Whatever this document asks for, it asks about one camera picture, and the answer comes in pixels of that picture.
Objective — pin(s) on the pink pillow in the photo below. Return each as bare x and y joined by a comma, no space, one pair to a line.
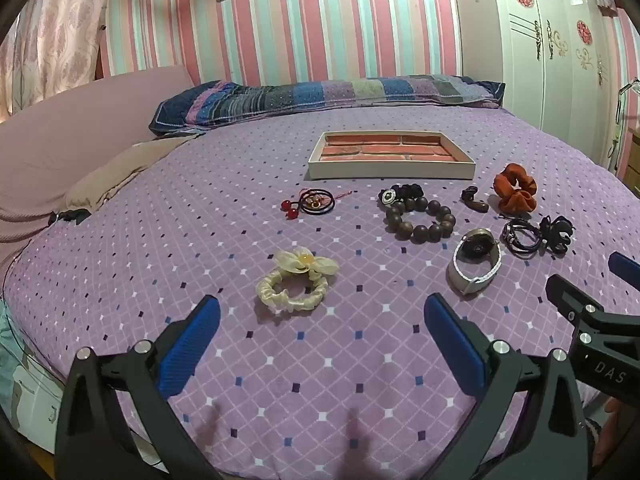
75,130

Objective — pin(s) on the cream flower scrunchie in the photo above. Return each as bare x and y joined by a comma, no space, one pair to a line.
292,297

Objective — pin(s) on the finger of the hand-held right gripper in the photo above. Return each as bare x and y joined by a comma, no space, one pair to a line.
570,295
625,266

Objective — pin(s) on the beige blanket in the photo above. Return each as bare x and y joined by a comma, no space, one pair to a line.
125,167

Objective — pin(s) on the black claw hair clip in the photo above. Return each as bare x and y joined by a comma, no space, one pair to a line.
557,235

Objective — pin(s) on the desk lamp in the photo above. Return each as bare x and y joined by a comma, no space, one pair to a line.
620,110

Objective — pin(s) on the patchwork pillow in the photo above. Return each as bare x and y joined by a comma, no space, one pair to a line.
320,97

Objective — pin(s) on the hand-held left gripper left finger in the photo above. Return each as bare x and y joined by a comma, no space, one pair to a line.
192,345

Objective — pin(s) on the white tray with brick lining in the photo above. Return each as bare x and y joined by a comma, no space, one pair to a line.
390,169

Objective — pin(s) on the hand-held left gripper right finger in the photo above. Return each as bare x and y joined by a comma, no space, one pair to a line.
455,345

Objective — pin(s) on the purple diamond pattern bedsheet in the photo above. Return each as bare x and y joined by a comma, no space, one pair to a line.
225,240

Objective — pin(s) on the brown hair clip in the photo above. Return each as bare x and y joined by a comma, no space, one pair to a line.
477,205

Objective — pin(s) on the black scrunchie with flower charm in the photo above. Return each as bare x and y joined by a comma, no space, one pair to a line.
407,191

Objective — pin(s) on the wooden nightstand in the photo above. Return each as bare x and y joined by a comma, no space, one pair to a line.
635,155

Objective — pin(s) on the white decorated wardrobe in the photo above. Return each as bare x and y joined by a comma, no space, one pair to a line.
555,60

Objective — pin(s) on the pink floral curtain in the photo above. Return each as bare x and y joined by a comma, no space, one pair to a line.
55,35

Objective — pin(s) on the person's right hand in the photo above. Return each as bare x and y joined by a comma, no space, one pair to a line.
620,427

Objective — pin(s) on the orange scrunchie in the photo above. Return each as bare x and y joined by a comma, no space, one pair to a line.
515,200

